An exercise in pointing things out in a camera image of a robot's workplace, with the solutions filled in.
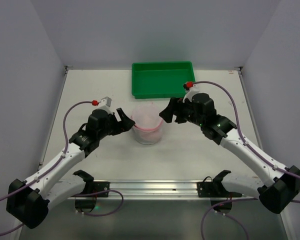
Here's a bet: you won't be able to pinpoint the green plastic tray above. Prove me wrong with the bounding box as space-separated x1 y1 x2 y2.
131 61 196 99

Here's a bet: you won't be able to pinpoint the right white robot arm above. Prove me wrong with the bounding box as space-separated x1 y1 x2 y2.
159 93 300 214

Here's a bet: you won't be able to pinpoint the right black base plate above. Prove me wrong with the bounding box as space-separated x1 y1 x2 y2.
196 176 230 198

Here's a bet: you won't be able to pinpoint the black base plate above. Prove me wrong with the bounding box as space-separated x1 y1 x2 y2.
63 180 110 198
196 176 230 198

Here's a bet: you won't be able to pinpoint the aluminium mounting rail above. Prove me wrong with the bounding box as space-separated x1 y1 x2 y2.
22 178 287 201

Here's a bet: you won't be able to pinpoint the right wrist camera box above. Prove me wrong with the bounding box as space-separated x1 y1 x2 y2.
182 81 200 103

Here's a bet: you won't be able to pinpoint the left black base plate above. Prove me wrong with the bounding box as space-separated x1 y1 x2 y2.
63 180 110 198

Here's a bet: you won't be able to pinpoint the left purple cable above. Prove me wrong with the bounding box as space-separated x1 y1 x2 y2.
0 100 125 237

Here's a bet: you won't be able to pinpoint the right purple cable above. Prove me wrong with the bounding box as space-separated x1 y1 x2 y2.
191 80 300 240

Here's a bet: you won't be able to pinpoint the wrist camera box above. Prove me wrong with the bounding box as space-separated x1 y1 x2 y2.
182 81 200 103
97 96 112 114

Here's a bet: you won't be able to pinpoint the purple cable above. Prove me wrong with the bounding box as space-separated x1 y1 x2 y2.
0 100 125 237
191 80 300 240

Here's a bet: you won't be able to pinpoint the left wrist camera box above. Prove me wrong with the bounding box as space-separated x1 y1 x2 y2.
97 96 112 114

